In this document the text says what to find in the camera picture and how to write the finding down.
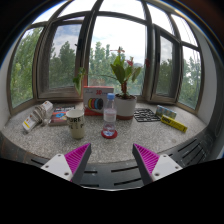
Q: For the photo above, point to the light blue printed packet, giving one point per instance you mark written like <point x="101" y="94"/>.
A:
<point x="166" y="112"/>

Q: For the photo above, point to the yellow glue box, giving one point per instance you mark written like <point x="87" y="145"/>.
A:
<point x="174" y="124"/>

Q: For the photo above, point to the red and white filament box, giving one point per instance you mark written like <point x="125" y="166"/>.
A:
<point x="95" y="96"/>

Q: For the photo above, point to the flat round red coaster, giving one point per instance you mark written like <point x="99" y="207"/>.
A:
<point x="114" y="136"/>

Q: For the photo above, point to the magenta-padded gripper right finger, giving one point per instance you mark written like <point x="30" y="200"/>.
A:
<point x="146" y="157"/>

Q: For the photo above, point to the beige printed paper cup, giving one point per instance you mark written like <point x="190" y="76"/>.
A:
<point x="76" y="128"/>

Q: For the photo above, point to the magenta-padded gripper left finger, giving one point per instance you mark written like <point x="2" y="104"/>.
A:
<point x="77" y="156"/>

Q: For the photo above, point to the black lattice mat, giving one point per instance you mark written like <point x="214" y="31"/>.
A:
<point x="146" y="115"/>

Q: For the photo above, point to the brown-framed bay window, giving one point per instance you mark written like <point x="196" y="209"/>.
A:
<point x="85" y="60"/>

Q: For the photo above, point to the colourful printed booklet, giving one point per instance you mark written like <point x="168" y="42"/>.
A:
<point x="60" y="116"/>

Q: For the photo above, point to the clear blue-capped water bottle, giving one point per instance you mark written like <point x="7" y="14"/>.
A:
<point x="109" y="116"/>

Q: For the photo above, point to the red-flowered plant in white pot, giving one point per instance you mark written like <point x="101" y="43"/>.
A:
<point x="125" y="106"/>

